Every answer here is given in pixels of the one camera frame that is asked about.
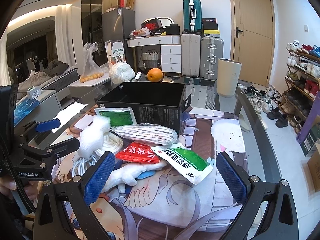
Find green medicine pouch front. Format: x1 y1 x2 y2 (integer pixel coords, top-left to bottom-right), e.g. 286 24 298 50
151 143 214 185

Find person's left hand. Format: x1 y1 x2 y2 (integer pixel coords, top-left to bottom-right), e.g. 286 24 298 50
0 174 41 202

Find white plush toy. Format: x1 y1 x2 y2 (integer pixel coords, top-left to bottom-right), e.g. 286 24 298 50
101 160 168 194

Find woven laundry basket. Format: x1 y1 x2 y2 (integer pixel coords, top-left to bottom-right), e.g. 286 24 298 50
142 50 161 69

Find red nike shoebox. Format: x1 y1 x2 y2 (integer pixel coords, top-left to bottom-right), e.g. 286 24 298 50
141 18 162 32

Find bagged white adidas socks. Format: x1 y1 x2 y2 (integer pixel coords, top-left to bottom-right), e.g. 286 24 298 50
113 123 178 145

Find shoe rack with shoes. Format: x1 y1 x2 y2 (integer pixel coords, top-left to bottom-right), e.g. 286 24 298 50
280 40 319 133

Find grey side cabinet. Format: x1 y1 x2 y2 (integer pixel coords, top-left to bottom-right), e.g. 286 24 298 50
14 90 61 128

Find white suitcase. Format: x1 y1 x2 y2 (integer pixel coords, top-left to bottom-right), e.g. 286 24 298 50
181 34 201 77

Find printed cardboard fruit box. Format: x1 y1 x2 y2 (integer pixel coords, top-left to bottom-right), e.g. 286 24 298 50
105 40 126 68

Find anime print desk mat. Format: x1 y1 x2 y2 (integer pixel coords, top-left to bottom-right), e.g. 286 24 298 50
54 107 246 239

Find silver suitcase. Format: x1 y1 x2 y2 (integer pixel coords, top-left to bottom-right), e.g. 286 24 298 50
200 37 223 80

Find black cardboard box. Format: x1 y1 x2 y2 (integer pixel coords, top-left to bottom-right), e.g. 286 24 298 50
96 82 191 134

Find white charging cable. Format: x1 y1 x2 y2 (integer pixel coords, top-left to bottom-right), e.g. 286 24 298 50
71 152 101 178

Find white drawer desk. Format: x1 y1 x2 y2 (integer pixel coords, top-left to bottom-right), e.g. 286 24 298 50
127 35 182 74

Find white wrapped bundle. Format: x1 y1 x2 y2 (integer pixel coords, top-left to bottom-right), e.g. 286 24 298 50
109 62 135 84

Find bed with blankets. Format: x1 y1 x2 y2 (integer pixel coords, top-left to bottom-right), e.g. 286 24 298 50
17 59 78 100

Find white paper sheet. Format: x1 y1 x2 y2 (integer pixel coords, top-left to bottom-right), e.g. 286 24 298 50
53 102 87 128

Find teal suitcase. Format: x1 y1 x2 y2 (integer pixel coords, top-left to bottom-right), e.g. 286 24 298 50
183 0 202 34

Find plastic bag of oranges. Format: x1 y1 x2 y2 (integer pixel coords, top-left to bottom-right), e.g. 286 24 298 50
80 42 104 83

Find grey refrigerator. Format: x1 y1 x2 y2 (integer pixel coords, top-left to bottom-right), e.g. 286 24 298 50
102 8 136 67

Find green medicine pouch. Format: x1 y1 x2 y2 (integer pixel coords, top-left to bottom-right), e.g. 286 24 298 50
95 107 137 128
151 143 214 185

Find orange fruit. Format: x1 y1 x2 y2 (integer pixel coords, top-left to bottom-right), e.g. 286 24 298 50
147 68 163 82

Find wooden door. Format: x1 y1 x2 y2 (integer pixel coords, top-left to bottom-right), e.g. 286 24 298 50
231 0 275 86

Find red balloon glue bag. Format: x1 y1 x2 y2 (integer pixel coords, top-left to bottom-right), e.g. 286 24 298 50
116 142 160 164

